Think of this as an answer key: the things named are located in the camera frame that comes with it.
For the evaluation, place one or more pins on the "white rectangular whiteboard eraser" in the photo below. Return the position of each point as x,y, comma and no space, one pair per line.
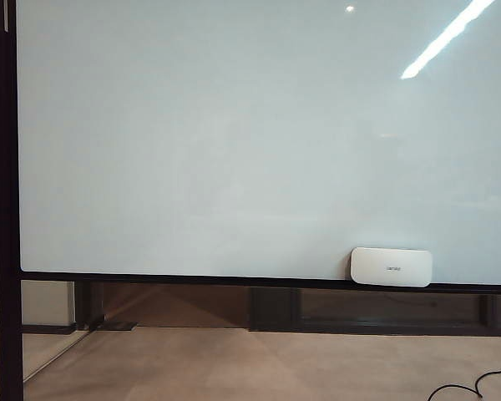
390,267

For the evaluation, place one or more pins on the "white whiteboard panel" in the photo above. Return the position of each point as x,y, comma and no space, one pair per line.
200,138

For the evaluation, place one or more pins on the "large white whiteboard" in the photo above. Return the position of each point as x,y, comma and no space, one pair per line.
7,175

